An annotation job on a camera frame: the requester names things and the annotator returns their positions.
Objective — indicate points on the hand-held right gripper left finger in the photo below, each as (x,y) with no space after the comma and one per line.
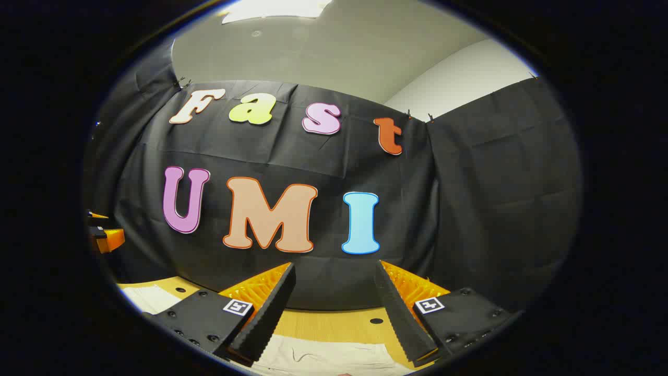
(271,308)

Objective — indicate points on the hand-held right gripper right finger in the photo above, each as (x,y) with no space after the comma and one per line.
(399,313)

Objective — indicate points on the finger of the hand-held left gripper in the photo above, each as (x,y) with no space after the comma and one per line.
(96,218)
(110,239)

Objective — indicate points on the white jeans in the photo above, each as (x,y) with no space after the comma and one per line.
(334,357)

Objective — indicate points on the black backdrop cloth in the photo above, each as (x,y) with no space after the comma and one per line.
(469,198)

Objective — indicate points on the ceiling light panel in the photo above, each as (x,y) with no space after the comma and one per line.
(276,9)

